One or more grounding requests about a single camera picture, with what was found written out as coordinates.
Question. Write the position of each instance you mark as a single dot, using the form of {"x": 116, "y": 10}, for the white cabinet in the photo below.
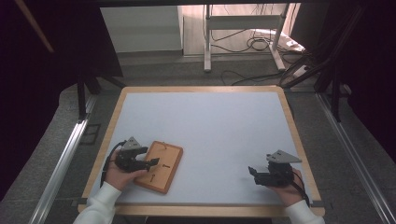
{"x": 141, "y": 29}

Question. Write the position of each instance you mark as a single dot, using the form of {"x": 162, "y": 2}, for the white power strip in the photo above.
{"x": 299, "y": 71}

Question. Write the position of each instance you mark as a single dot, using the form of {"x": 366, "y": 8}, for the wooden bar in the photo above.
{"x": 34, "y": 26}

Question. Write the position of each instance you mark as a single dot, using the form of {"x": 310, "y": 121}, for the aluminium floor rail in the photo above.
{"x": 358, "y": 155}
{"x": 59, "y": 171}

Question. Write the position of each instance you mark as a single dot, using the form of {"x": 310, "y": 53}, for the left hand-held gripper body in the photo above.
{"x": 129, "y": 157}

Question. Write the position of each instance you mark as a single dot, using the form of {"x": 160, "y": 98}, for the black metal stand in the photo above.
{"x": 334, "y": 93}
{"x": 81, "y": 99}

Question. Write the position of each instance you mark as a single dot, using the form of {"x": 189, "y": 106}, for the wooden picture frame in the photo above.
{"x": 166, "y": 165}

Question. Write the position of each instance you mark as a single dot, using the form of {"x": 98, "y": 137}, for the person's right hand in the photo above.
{"x": 291, "y": 194}

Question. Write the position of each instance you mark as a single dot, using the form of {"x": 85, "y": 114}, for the person's left hand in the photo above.
{"x": 120, "y": 179}

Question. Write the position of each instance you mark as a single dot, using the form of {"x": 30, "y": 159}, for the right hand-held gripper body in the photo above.
{"x": 280, "y": 174}

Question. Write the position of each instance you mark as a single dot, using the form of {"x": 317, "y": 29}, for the white metal stand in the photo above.
{"x": 243, "y": 22}

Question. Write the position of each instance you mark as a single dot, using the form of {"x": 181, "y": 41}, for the dark floor vent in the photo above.
{"x": 90, "y": 134}

